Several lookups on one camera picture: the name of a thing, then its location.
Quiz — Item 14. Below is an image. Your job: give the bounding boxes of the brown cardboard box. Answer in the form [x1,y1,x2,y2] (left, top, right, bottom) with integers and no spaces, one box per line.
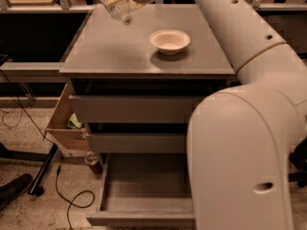
[46,86,90,156]

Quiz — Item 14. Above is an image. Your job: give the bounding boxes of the black office chair base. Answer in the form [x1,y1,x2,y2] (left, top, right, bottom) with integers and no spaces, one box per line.
[288,138,307,188]

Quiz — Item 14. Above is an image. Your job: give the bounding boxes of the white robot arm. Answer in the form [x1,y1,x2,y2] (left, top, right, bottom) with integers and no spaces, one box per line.
[132,0,307,230]

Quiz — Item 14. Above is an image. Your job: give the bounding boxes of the black floor cable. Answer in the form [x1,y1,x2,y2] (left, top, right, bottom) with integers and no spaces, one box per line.
[0,68,96,230]

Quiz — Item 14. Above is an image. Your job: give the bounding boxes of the grey drawer cabinet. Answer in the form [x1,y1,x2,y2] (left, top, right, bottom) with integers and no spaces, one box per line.
[60,5,236,139]

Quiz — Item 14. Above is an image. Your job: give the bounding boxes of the grey middle drawer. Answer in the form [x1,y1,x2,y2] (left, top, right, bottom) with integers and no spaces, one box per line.
[86,133,185,153]

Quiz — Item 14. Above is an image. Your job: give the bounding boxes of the clear plastic water bottle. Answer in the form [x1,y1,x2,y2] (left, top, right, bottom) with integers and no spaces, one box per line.
[99,0,132,25]

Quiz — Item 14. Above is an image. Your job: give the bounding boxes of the black table leg base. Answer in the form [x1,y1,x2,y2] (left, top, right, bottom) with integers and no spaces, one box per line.
[0,143,58,196]

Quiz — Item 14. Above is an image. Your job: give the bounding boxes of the grey metal rail beam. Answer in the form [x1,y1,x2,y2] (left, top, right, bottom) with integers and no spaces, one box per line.
[0,62,65,83]

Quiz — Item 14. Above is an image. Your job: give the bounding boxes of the grey open bottom drawer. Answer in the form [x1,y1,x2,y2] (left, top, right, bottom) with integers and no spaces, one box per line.
[86,153,195,230]

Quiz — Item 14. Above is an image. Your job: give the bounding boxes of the grey top drawer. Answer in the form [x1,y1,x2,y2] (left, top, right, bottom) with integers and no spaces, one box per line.
[69,95,201,124]

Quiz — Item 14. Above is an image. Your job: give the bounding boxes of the brown can on floor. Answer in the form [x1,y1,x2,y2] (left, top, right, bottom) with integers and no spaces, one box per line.
[84,151,102,174]

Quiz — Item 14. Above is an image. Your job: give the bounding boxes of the black shoe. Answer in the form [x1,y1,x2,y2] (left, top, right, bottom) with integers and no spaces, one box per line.
[0,173,33,211]

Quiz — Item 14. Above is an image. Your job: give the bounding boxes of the green crumpled cloth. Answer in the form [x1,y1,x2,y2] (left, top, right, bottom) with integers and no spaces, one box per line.
[67,113,83,129]

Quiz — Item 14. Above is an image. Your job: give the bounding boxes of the white paper bowl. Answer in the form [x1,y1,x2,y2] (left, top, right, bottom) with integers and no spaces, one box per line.
[150,30,190,56]

